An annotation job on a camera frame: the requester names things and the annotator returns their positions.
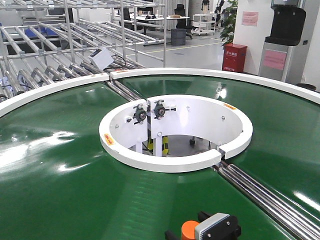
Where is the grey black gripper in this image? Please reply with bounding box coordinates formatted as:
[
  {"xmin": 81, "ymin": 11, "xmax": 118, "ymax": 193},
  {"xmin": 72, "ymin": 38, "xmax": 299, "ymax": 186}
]
[{"xmin": 194, "ymin": 212, "xmax": 242, "ymax": 240}]

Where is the orange cylindrical capacitor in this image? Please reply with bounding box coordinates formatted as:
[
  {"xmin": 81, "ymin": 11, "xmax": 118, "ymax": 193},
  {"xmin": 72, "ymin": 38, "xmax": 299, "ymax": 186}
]
[{"xmin": 181, "ymin": 220, "xmax": 200, "ymax": 240}]

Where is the round green conveyor belt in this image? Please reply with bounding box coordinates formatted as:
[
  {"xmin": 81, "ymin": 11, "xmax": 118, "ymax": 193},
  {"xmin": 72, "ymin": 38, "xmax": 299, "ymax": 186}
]
[{"xmin": 0, "ymin": 75, "xmax": 320, "ymax": 240}]

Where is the white conveyor outer rim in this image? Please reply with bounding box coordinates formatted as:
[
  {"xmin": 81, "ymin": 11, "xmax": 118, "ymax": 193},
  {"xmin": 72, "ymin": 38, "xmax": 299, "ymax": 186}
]
[{"xmin": 0, "ymin": 67, "xmax": 320, "ymax": 117}]

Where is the red fire extinguisher box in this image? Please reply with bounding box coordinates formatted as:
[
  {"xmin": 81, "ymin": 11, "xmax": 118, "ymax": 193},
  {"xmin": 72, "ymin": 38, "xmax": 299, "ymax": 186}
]
[{"xmin": 222, "ymin": 43, "xmax": 247, "ymax": 73}]

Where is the black water dispenser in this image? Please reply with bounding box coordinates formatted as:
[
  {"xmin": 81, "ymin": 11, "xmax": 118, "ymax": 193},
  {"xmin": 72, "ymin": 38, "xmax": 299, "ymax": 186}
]
[{"xmin": 258, "ymin": 0, "xmax": 306, "ymax": 82}]

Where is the green leafy plant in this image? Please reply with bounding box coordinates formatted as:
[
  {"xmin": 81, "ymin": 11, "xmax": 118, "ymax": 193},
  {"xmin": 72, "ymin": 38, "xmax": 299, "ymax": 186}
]
[{"xmin": 220, "ymin": 0, "xmax": 239, "ymax": 45}]

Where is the grey trash bin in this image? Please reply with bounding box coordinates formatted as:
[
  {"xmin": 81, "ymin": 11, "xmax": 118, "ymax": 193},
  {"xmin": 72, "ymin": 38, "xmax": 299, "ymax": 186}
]
[{"xmin": 170, "ymin": 28, "xmax": 187, "ymax": 46}]

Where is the black office chair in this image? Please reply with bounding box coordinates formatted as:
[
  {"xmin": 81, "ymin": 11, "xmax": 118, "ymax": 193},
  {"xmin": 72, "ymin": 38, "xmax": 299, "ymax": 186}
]
[{"xmin": 174, "ymin": 3, "xmax": 195, "ymax": 40}]

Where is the white control box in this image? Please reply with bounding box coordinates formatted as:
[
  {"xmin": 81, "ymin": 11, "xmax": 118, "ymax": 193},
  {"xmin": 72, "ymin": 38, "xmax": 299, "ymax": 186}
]
[{"xmin": 88, "ymin": 48, "xmax": 114, "ymax": 70}]

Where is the white office desk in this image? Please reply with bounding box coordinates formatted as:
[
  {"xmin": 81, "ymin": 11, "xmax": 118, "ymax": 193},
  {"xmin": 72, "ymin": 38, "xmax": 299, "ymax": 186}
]
[{"xmin": 113, "ymin": 14, "xmax": 189, "ymax": 35}]

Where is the metal roller rack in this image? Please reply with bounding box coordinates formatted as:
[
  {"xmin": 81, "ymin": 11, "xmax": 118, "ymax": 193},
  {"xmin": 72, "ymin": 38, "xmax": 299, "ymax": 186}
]
[{"xmin": 0, "ymin": 0, "xmax": 168, "ymax": 102}]

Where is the white inner conveyor ring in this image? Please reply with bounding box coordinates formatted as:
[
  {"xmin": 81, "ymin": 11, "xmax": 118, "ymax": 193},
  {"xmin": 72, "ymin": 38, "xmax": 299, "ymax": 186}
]
[{"xmin": 98, "ymin": 94, "xmax": 254, "ymax": 174}]

